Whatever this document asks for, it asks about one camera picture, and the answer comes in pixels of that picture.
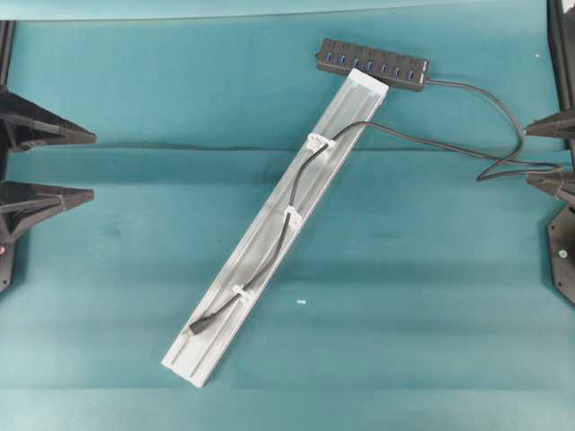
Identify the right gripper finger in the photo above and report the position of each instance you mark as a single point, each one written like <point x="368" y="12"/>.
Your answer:
<point x="559" y="125"/>
<point x="559" y="185"/>

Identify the long aluminium extrusion rail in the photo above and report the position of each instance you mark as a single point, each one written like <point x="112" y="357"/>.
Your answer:
<point x="225" y="306"/>

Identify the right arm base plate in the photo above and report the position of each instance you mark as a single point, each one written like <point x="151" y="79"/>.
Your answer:
<point x="560" y="236"/>

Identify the black frame post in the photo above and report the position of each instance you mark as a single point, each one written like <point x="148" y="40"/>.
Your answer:
<point x="7" y="29"/>
<point x="560" y="28"/>

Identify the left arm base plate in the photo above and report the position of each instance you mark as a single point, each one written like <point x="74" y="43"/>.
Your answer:
<point x="8" y="253"/>

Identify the left black frame post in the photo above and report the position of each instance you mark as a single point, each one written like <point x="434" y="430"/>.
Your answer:
<point x="7" y="29"/>

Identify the black multi-port USB hub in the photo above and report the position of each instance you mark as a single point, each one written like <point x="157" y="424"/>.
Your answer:
<point x="394" y="69"/>

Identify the right black frame post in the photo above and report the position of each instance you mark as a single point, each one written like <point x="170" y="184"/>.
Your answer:
<point x="560" y="28"/>

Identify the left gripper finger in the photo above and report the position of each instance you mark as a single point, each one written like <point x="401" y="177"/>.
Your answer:
<point x="24" y="204"/>
<point x="25" y="125"/>

